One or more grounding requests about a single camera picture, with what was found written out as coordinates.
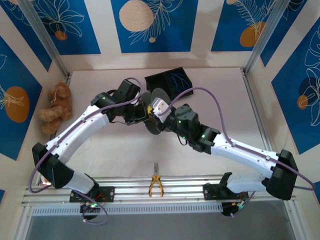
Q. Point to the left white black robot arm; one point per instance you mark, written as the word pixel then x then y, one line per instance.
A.
pixel 75 130

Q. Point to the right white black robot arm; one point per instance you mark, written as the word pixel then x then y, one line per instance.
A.
pixel 240 152

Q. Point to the black two-compartment bin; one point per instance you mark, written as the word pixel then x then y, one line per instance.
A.
pixel 156 81

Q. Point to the brown teddy bear plush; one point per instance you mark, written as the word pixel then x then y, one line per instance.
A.
pixel 58 107

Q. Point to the black controller box with LED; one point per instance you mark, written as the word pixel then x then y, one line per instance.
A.
pixel 228 208
pixel 88 208

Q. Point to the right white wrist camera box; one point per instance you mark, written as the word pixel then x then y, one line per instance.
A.
pixel 160 107

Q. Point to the aluminium side rail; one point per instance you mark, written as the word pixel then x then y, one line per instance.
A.
pixel 68 79
pixel 255 105

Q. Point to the aluminium mounting rail beam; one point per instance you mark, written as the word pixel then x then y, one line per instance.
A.
pixel 180 190

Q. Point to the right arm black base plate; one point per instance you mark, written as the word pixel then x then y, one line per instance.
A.
pixel 208 191

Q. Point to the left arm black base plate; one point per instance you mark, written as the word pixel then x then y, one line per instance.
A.
pixel 110 193

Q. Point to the aluminium frame post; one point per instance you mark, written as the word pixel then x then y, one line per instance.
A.
pixel 265 37
pixel 45 37

